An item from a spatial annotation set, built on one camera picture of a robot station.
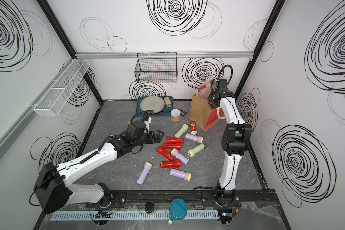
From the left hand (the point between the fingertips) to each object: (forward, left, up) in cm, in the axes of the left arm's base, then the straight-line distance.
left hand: (158, 134), depth 79 cm
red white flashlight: (+14, -22, -14) cm, 29 cm away
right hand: (+28, -35, +3) cm, 45 cm away
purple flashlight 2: (-5, -10, -14) cm, 18 cm away
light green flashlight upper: (+14, -16, -14) cm, 25 cm away
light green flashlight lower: (-1, -25, -15) cm, 29 cm away
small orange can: (+25, -9, -12) cm, 29 cm away
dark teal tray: (+43, +22, -16) cm, 51 cm away
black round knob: (-34, +2, -8) cm, 35 cm away
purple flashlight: (+7, -23, -15) cm, 28 cm away
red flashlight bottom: (-11, -11, -14) cm, 21 cm away
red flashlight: (0, -11, -13) cm, 17 cm away
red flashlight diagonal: (-5, -4, -14) cm, 16 cm away
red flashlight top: (+5, -6, -15) cm, 16 cm away
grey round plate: (+39, +10, -16) cm, 43 cm away
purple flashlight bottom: (-18, -16, -14) cm, 28 cm away
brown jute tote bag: (+23, -27, -7) cm, 36 cm away
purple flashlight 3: (-13, +6, -15) cm, 21 cm away
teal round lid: (-34, -12, -9) cm, 37 cm away
